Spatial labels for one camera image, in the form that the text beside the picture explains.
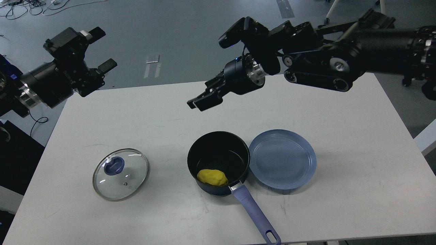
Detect black box at left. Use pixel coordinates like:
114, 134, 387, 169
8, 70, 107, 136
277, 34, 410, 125
0, 121, 45, 195

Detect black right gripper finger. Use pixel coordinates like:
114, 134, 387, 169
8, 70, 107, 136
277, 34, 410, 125
187, 89, 213, 110
200, 90, 223, 111

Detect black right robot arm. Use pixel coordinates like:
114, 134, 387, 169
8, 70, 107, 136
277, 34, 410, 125
187, 9, 435, 111

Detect yellow toy potato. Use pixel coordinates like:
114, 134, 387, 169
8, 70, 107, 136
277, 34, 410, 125
197, 169, 229, 186

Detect blue plate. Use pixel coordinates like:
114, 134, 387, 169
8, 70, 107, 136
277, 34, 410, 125
249, 129, 317, 190

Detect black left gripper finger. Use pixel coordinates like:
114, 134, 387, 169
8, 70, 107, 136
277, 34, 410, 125
43, 27, 106, 65
88, 58, 118, 85

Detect black saucepan purple handle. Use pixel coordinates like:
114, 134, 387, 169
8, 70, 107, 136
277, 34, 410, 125
187, 131, 281, 245

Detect white side table corner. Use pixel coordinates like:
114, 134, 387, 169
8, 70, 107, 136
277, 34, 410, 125
414, 119, 436, 156

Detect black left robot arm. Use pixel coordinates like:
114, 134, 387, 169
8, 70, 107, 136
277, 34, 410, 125
0, 27, 117, 117

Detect grey floor tape strip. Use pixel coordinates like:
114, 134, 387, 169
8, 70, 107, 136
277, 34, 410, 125
276, 0, 295, 19

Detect cable bundle on floor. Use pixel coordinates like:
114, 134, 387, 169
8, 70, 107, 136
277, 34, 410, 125
0, 0, 111, 21

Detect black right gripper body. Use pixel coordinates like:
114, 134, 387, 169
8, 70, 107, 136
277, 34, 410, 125
205, 54, 266, 97

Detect white chair legs with casters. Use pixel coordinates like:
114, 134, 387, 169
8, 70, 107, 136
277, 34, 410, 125
324, 0, 386, 25

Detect black cable on floor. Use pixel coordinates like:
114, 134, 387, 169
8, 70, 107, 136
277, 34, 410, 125
29, 111, 49, 138

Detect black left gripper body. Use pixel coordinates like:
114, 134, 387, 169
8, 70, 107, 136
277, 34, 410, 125
19, 61, 103, 110

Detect glass pot lid blue knob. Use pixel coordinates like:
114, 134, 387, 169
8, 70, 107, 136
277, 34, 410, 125
92, 148, 150, 201

